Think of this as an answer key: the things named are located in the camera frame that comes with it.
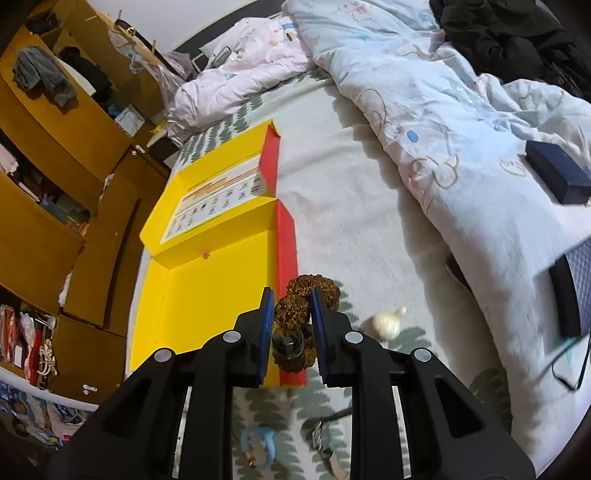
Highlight yellow cardboard box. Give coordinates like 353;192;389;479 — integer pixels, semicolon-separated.
124;119;309;391

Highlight brown seed bead bracelet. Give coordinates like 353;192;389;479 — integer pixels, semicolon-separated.
272;274;342;374

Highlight wooden wardrobe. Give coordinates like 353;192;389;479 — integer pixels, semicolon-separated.
0;0;185;407

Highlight blue silicone ring bracelet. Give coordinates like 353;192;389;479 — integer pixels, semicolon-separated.
239;425;279;470

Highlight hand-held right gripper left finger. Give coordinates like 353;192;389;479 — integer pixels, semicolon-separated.
46;286;275;480

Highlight white blue printed quilt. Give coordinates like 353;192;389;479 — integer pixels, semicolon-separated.
281;0;591;462

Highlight white garlic-shaped ornament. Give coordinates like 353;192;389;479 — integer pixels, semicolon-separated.
372;306;408;342

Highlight white blue paper packet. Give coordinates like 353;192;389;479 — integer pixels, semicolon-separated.
115;105;145;137

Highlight keychain with metal tool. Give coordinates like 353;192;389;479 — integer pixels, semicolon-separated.
310;418;340;462

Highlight black cable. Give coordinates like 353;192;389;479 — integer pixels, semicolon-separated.
551;335;591;391

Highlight black garment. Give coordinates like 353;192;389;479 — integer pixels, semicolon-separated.
60;46;114;102

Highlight navy blue box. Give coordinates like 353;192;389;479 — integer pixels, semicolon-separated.
525;140;591;205

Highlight grey garment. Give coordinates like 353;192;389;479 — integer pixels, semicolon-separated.
13;46;77;107

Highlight black clothes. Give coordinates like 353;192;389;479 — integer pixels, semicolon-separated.
429;0;591;100

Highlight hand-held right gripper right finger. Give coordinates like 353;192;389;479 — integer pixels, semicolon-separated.
309;286;537;480

